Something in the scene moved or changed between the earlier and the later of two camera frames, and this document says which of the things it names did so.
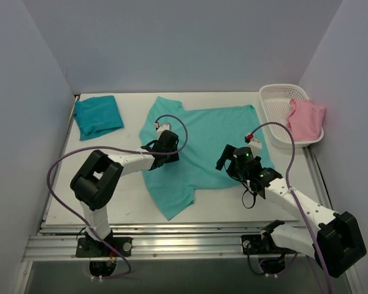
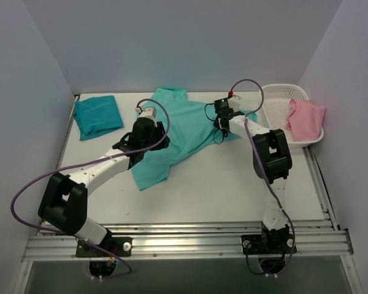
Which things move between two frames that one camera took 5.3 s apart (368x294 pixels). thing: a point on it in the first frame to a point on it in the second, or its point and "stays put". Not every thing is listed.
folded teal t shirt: (97, 116) stays put
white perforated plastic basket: (275, 100) stays put
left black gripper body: (159, 152) to (159, 135)
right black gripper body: (230, 163) to (219, 123)
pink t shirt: (305, 119) stays put
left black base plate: (88, 248) stays put
